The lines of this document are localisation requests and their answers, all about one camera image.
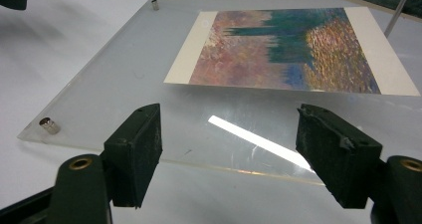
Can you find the painting print card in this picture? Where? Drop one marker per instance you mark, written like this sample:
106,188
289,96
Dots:
265,51

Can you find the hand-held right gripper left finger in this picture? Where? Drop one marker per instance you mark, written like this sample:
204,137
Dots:
134,157

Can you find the thin metal frame leg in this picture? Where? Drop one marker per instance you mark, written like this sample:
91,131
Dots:
396,13

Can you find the clear acrylic frame panel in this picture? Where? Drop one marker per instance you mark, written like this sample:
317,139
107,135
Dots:
132,68

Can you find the white table sheet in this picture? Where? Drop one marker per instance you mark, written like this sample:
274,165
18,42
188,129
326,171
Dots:
49,190

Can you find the small metal frame magnet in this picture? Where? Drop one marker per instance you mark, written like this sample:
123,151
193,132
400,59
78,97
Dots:
49,126
155,5

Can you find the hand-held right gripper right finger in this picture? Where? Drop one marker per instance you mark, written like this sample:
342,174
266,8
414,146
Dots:
335,154

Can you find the clear acrylic panel with legs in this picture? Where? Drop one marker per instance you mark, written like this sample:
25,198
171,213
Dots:
381,0

